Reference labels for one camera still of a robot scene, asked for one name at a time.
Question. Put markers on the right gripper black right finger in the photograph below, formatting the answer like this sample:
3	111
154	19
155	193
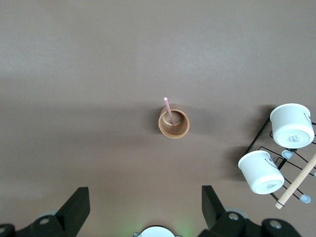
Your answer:
214	212

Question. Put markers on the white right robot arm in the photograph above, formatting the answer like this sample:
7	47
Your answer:
154	232

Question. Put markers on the brown cylindrical holder cup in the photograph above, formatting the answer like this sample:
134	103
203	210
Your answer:
184	129

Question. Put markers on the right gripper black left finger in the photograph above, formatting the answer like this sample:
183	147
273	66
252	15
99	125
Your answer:
71	212

